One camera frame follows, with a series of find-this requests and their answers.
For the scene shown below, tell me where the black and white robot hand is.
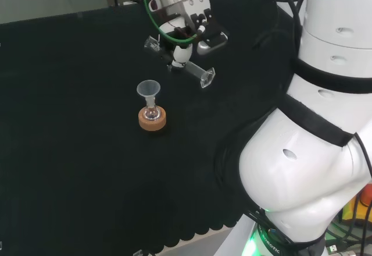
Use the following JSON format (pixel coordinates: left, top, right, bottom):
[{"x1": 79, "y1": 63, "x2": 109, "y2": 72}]
[{"x1": 148, "y1": 0, "x2": 229, "y2": 72}]

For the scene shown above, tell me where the black cable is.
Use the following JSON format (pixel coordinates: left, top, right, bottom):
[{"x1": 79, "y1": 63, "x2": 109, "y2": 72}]
[
  {"x1": 249, "y1": 0, "x2": 309, "y2": 54},
  {"x1": 353, "y1": 132, "x2": 372, "y2": 183}
]

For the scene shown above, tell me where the yellow stop button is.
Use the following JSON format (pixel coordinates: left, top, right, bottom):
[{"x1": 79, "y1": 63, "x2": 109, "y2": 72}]
[{"x1": 341, "y1": 190, "x2": 372, "y2": 229}]

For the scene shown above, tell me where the cork ring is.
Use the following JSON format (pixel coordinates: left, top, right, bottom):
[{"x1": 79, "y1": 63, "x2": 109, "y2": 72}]
[{"x1": 138, "y1": 105, "x2": 167, "y2": 132}]

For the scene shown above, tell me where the black cloth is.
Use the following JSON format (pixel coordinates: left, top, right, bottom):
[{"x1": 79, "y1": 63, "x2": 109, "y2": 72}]
[{"x1": 0, "y1": 0, "x2": 294, "y2": 256}]

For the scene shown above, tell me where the clear glass graduated cylinder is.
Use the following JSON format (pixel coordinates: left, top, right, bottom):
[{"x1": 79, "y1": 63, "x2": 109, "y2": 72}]
[{"x1": 143, "y1": 35, "x2": 216, "y2": 88}]

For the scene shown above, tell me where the clear round-bottom flask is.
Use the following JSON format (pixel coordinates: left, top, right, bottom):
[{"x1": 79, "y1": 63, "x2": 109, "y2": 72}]
[{"x1": 144, "y1": 98, "x2": 161, "y2": 122}]

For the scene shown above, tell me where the clear plastic funnel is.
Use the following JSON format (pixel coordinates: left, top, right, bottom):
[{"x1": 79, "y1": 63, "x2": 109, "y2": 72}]
[{"x1": 136, "y1": 79, "x2": 160, "y2": 105}]

